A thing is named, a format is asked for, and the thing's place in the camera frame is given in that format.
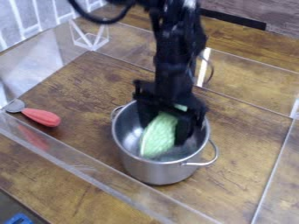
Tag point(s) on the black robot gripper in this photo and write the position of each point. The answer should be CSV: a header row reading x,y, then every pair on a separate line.
x,y
168,94

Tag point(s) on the green bumpy gourd toy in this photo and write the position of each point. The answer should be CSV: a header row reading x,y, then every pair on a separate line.
x,y
157,138

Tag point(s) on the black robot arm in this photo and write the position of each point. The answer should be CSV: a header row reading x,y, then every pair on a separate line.
x,y
180,41

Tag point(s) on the silver steel pot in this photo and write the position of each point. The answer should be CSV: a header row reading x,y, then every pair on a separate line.
x,y
165,168

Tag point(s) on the blue object at corner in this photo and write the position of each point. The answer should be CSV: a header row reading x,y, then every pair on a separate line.
x,y
18,218

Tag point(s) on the clear acrylic front barrier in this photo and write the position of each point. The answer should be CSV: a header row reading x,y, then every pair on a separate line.
x,y
38,146

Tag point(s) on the clear acrylic corner bracket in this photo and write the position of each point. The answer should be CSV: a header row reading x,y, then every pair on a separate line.
x,y
88,40

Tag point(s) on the black wall strip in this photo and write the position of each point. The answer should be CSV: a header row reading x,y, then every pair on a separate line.
x,y
233,19

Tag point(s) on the red handled metal spatula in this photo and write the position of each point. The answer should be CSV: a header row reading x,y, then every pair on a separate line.
x,y
41,116

